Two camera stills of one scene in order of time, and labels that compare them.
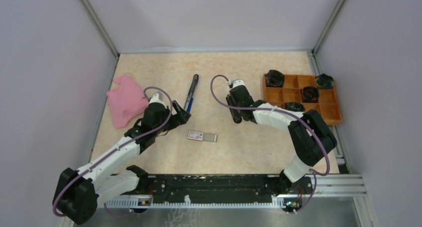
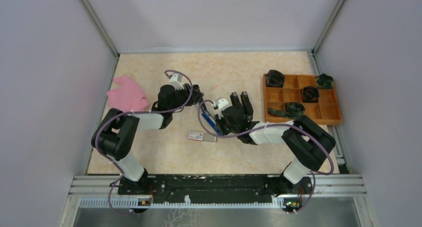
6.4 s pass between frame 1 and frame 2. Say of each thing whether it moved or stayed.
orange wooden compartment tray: stayed
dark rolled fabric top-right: stayed
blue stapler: moved
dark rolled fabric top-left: stayed
